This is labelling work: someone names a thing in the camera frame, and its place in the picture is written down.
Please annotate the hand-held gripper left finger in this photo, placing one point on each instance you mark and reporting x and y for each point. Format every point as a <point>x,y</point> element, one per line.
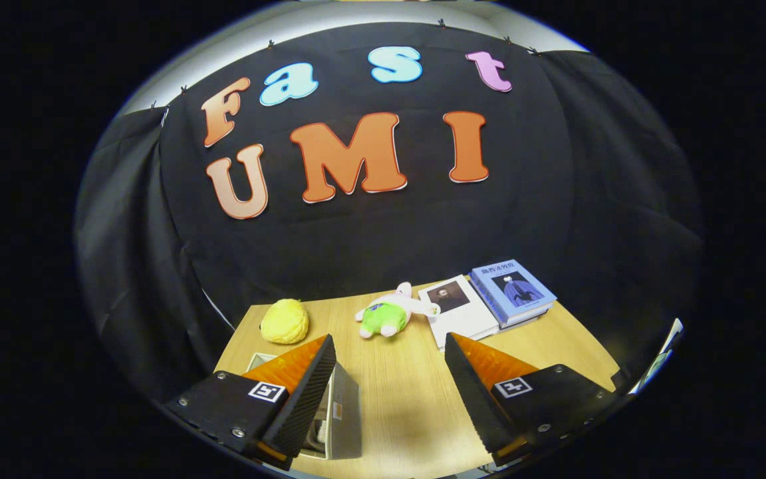
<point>306,399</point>

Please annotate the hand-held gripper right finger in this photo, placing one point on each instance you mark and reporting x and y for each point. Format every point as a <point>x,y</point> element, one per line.
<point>473,399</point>

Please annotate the grey fabric storage box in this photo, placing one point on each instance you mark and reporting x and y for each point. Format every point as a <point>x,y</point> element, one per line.
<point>348,426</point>

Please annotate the white book with portrait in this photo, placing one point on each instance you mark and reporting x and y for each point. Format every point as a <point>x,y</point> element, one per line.
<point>466,322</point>

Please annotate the yellow plush ball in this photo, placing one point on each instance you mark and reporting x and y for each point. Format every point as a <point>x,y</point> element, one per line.
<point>284,321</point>

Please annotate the thin paperback book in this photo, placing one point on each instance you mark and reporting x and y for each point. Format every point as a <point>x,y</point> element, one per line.
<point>529,318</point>

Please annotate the green and white plush toy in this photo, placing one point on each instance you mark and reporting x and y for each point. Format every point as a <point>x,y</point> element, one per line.
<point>386,318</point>

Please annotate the blue book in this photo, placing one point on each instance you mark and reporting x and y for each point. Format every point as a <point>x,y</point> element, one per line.
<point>512,289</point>

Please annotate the small black block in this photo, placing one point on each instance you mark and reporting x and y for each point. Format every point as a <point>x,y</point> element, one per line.
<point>620,380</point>

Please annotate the black backdrop cloth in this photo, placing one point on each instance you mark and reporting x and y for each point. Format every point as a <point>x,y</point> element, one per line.
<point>389,233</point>

